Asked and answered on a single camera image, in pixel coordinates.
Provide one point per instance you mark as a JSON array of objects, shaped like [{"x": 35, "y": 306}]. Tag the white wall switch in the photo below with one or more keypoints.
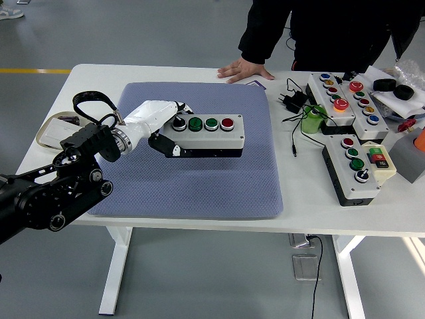
[{"x": 56, "y": 131}]

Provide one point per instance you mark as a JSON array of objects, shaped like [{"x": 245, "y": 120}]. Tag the white table foot bar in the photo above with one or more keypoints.
[{"x": 415, "y": 251}]

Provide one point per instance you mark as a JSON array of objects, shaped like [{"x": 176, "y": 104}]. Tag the purple card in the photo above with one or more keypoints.
[{"x": 260, "y": 84}]

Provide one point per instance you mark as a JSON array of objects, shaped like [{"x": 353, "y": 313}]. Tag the person's right hand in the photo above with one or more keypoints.
[{"x": 244, "y": 69}]

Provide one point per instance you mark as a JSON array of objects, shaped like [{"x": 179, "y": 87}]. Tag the white sneaker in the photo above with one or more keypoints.
[{"x": 10, "y": 13}]

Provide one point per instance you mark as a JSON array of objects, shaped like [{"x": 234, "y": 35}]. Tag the white table leg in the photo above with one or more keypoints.
[
  {"x": 348, "y": 282},
  {"x": 116, "y": 266}
]

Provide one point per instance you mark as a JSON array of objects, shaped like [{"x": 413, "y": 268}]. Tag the metal floor socket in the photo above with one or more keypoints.
[{"x": 299, "y": 241}]

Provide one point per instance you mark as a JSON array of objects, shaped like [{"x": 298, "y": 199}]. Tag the green tape roll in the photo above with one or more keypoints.
[{"x": 310, "y": 124}]

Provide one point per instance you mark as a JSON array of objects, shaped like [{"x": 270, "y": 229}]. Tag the beige oval tray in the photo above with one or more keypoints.
[{"x": 43, "y": 138}]

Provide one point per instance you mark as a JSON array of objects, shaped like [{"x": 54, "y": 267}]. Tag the black power adapter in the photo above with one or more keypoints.
[{"x": 293, "y": 101}]

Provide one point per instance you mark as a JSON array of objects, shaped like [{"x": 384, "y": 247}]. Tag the beige red-green switch box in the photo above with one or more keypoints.
[{"x": 386, "y": 171}]

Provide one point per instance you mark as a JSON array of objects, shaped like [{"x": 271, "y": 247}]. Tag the person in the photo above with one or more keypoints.
[{"x": 332, "y": 33}]

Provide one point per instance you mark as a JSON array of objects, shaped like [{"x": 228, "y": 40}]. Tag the grey four-button control box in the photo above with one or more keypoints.
[{"x": 212, "y": 139}]

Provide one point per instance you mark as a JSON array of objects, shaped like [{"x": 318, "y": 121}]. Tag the blue-grey textured mat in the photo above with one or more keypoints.
[{"x": 199, "y": 186}]

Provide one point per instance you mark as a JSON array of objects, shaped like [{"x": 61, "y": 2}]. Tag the orange cone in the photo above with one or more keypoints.
[{"x": 421, "y": 141}]

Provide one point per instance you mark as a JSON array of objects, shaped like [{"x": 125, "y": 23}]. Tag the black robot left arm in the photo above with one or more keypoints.
[{"x": 33, "y": 199}]

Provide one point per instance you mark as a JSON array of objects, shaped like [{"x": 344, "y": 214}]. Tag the grey block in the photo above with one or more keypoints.
[{"x": 406, "y": 156}]

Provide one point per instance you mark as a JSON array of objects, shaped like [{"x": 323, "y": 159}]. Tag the small black module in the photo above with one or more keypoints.
[{"x": 350, "y": 75}]

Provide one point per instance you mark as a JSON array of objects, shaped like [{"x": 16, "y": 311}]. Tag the clear plastic bag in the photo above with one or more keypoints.
[{"x": 411, "y": 71}]

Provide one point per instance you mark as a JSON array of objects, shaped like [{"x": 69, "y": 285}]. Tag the person's right forearm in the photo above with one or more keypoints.
[{"x": 255, "y": 43}]

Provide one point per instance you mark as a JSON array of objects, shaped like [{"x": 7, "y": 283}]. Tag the metal floor socket lid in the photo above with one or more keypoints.
[{"x": 303, "y": 267}]

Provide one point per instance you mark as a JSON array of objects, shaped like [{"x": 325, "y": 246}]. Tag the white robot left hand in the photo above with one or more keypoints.
[{"x": 149, "y": 113}]

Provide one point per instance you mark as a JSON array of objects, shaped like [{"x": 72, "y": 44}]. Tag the four-button box with selector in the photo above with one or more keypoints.
[{"x": 357, "y": 187}]

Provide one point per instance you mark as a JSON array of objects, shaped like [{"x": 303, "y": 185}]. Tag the white paper sheet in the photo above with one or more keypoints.
[{"x": 398, "y": 104}]

